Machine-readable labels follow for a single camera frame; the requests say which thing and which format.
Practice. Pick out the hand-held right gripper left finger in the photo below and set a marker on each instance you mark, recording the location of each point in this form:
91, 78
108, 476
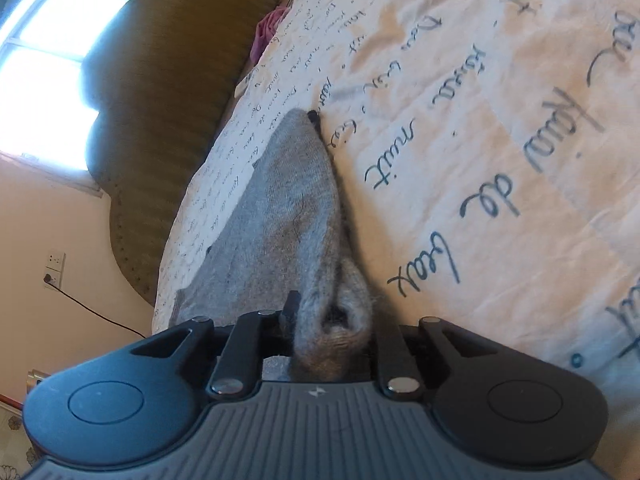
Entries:
290, 315

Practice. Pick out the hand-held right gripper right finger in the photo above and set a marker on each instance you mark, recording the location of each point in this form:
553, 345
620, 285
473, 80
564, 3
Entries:
387, 355

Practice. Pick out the grey sweater with navy sleeves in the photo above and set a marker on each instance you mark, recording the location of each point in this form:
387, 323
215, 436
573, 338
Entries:
285, 200

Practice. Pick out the white script-printed blanket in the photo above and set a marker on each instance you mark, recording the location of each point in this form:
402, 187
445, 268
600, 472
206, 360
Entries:
500, 160

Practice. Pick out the olive padded headboard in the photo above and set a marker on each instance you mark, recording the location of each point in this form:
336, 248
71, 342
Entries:
165, 110

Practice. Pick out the pink cloth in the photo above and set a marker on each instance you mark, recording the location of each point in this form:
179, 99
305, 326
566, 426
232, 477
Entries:
265, 30

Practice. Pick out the window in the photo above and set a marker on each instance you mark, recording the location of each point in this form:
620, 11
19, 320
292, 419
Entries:
50, 85

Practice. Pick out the white wall socket with plug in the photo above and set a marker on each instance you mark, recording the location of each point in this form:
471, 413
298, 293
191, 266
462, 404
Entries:
52, 279

